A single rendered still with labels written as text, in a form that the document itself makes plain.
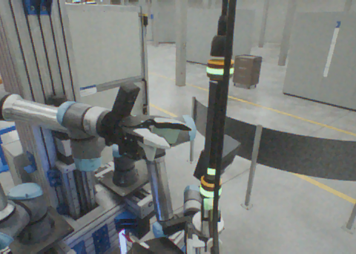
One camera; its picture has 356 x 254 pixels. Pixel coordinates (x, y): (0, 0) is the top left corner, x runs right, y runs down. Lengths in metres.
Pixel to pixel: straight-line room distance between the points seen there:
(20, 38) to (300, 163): 2.29
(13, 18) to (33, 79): 0.23
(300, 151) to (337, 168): 0.36
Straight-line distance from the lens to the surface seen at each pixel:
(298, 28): 7.03
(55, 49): 1.21
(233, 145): 1.40
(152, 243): 0.92
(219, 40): 0.40
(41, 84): 1.20
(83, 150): 0.69
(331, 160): 2.55
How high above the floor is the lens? 1.88
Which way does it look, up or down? 24 degrees down
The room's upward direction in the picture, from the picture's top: straight up
